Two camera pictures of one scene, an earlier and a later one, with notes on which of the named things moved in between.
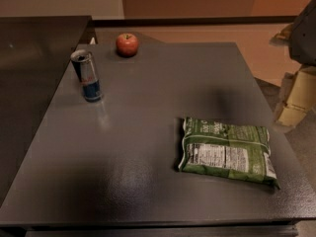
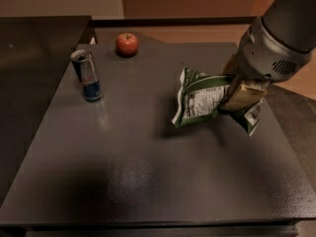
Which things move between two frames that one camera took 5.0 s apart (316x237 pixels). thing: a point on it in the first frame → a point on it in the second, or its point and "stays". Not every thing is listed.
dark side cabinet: x=35 y=53 stays
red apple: x=126 y=44 stays
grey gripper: x=304 y=37 → x=263 y=57
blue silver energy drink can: x=85 y=64 stays
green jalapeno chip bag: x=240 y=153 → x=200 y=96
